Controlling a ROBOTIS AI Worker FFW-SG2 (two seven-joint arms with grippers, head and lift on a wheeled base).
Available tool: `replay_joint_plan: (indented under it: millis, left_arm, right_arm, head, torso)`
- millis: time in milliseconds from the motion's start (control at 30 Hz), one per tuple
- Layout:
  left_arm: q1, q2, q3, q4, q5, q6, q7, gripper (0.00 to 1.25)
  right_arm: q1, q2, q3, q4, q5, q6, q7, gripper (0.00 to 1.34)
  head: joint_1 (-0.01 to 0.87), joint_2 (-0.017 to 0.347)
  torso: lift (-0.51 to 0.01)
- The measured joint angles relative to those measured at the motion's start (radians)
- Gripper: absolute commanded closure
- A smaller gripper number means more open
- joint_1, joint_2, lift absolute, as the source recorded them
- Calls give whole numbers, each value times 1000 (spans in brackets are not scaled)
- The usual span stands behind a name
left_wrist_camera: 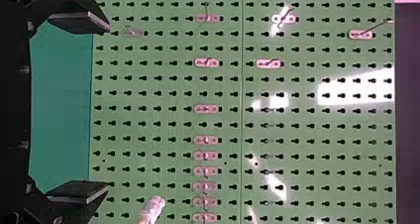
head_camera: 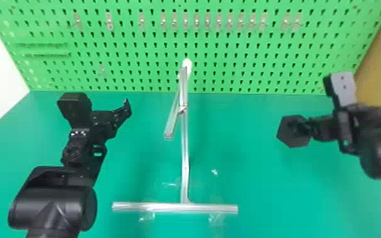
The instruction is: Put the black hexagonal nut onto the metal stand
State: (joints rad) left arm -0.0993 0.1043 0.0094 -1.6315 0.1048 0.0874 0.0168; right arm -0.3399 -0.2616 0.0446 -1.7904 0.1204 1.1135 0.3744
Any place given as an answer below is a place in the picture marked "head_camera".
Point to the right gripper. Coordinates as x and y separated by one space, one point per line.
345 129

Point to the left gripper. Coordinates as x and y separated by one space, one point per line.
102 125

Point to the black nut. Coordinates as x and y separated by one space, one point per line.
292 133

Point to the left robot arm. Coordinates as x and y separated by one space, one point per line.
54 202

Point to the metal stand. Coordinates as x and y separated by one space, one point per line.
184 159

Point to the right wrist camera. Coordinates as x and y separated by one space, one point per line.
341 88

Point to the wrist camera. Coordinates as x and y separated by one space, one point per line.
341 88
75 108

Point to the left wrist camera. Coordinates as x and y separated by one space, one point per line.
75 108

